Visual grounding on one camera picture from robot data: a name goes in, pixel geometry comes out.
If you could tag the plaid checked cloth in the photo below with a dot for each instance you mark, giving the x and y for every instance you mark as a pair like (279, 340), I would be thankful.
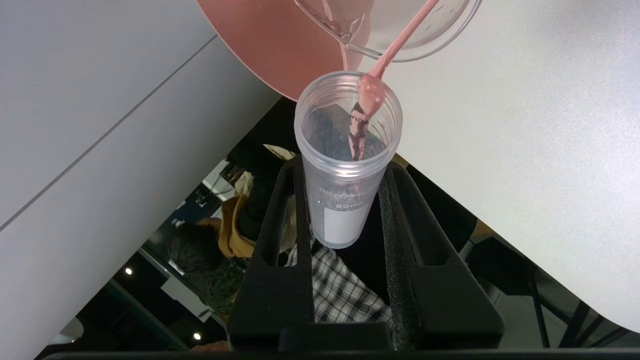
(340, 290)

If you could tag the dark-haired person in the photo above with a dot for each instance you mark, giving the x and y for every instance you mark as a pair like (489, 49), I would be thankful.
(192, 247)

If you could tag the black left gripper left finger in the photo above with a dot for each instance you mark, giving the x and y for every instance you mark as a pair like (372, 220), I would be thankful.
(270, 280)

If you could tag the test tube with red pigment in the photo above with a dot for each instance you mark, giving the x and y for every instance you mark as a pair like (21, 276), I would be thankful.
(345, 220)

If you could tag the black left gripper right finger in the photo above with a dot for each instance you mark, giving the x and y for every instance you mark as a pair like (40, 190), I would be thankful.
(430, 280)

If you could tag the clear glass beaker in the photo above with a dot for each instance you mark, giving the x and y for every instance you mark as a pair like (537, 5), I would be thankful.
(440, 30)

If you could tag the mustard yellow jacket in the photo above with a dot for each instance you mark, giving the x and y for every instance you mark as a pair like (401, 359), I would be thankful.
(232, 235)

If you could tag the pink bowl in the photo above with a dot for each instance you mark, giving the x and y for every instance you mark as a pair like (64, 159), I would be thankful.
(270, 45)

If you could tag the black chair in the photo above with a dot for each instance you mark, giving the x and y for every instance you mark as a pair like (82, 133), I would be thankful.
(500, 265)

